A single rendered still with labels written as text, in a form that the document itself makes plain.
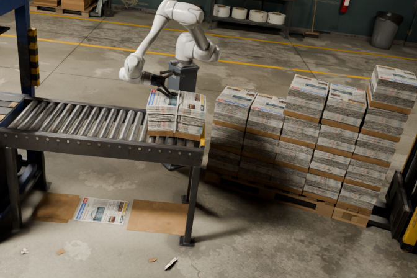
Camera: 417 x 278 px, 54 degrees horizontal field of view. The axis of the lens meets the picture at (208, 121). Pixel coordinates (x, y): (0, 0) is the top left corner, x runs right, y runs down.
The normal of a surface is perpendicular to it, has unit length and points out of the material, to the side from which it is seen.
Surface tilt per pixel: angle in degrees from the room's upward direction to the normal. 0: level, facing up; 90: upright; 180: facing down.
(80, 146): 90
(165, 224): 0
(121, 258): 0
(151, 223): 0
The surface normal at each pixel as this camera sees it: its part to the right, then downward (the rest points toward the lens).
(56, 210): 0.13, -0.89
